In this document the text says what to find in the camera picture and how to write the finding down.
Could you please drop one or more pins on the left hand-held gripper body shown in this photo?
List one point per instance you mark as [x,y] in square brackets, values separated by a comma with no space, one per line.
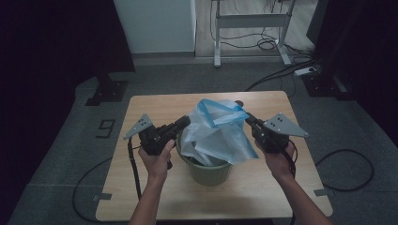
[151,139]

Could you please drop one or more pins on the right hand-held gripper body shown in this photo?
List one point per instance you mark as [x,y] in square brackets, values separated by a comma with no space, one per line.
[272,137]

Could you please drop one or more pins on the white blue-edged plastic bag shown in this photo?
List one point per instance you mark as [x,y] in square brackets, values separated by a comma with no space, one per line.
[219,134]

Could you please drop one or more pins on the green plastic bin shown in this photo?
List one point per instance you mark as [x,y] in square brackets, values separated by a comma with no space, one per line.
[209,175]

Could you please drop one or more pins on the person's left hand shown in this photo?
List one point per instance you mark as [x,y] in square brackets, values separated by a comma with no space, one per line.
[158,167]

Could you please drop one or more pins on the person's right hand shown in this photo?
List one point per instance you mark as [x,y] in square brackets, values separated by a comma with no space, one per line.
[280,165]

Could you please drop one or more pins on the round black table grommet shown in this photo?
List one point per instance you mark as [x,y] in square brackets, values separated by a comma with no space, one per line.
[239,102]

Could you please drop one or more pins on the black stand base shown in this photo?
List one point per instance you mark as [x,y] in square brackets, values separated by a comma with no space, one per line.
[108,90]
[322,86]

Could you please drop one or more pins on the white power strip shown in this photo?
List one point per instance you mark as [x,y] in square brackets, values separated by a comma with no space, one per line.
[305,71]

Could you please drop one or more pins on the grey tape strip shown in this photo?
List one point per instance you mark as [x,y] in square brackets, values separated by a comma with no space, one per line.
[102,196]
[320,192]

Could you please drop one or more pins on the white cabinet panel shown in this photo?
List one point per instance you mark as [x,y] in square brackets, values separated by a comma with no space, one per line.
[156,25]

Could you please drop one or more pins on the black curtain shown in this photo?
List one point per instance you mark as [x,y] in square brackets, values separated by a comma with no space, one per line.
[47,62]
[369,47]

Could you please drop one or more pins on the white metal desk frame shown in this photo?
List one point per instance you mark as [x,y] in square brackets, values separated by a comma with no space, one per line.
[250,21]

